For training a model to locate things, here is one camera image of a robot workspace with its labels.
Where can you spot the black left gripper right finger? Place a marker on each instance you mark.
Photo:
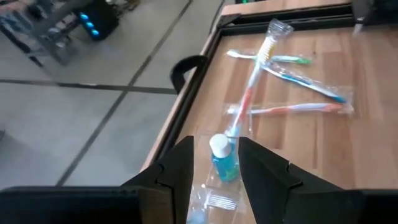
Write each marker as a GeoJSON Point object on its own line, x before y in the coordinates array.
{"type": "Point", "coordinates": [264, 180]}

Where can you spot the clear acrylic organizer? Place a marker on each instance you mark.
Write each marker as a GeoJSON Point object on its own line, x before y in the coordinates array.
{"type": "Point", "coordinates": [217, 189]}

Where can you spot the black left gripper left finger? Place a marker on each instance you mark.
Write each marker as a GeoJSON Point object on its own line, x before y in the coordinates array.
{"type": "Point", "coordinates": [174, 174]}

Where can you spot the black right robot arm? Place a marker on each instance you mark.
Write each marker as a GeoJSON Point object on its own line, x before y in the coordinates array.
{"type": "Point", "coordinates": [379, 11]}

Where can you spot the black box blue lights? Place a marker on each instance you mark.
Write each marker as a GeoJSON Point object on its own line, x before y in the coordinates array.
{"type": "Point", "coordinates": [102, 25]}

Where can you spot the blue toothbrush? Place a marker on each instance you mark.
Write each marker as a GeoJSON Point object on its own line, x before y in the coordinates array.
{"type": "Point", "coordinates": [304, 81]}

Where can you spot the grey metal rack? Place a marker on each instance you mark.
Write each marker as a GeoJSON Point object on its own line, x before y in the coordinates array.
{"type": "Point", "coordinates": [59, 49]}

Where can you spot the blue mouthwash bottle white cap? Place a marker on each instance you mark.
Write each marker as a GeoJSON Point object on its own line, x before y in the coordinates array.
{"type": "Point", "coordinates": [225, 165]}

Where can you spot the orange white toothbrush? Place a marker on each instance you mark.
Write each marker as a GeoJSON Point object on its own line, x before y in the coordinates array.
{"type": "Point", "coordinates": [248, 96]}

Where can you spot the green toothbrush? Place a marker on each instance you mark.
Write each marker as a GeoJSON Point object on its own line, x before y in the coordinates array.
{"type": "Point", "coordinates": [289, 59]}

